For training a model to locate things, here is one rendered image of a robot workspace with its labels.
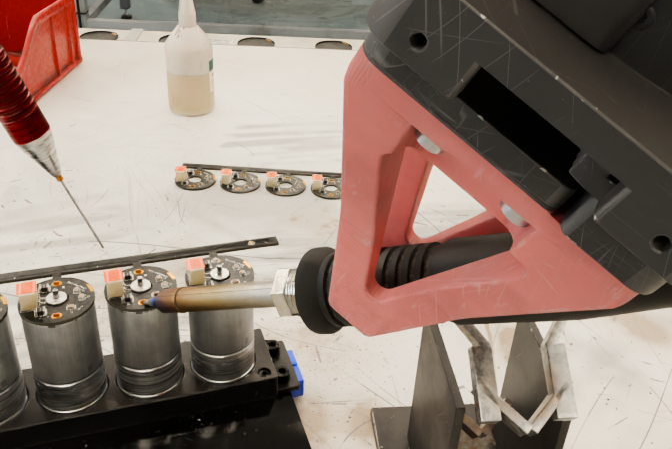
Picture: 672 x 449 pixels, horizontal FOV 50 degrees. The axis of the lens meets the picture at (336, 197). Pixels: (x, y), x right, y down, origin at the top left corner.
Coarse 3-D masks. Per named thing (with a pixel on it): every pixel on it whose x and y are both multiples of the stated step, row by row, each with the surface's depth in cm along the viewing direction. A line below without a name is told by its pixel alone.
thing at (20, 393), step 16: (0, 336) 24; (0, 352) 24; (16, 352) 25; (0, 368) 24; (16, 368) 25; (0, 384) 25; (16, 384) 25; (0, 400) 25; (16, 400) 26; (0, 416) 25
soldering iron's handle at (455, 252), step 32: (320, 256) 20; (384, 256) 19; (416, 256) 18; (448, 256) 18; (480, 256) 17; (320, 288) 20; (320, 320) 20; (480, 320) 18; (512, 320) 17; (544, 320) 17
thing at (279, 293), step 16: (288, 272) 21; (176, 288) 24; (192, 288) 23; (208, 288) 23; (224, 288) 22; (240, 288) 22; (256, 288) 22; (272, 288) 21; (288, 288) 21; (160, 304) 24; (176, 304) 23; (192, 304) 23; (208, 304) 23; (224, 304) 22; (240, 304) 22; (256, 304) 22; (272, 304) 21; (288, 304) 21
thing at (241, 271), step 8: (216, 256) 27; (224, 256) 28; (232, 256) 28; (208, 264) 27; (216, 264) 27; (224, 264) 27; (232, 264) 27; (240, 264) 27; (248, 264) 27; (208, 272) 27; (232, 272) 27; (240, 272) 27; (248, 272) 27; (208, 280) 26; (232, 280) 26; (240, 280) 26; (248, 280) 26
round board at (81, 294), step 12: (48, 288) 25; (60, 288) 25; (72, 288) 25; (84, 288) 25; (72, 300) 25; (84, 300) 25; (24, 312) 24; (36, 312) 24; (48, 312) 24; (60, 312) 24; (72, 312) 24; (84, 312) 24; (36, 324) 24; (48, 324) 24; (60, 324) 24
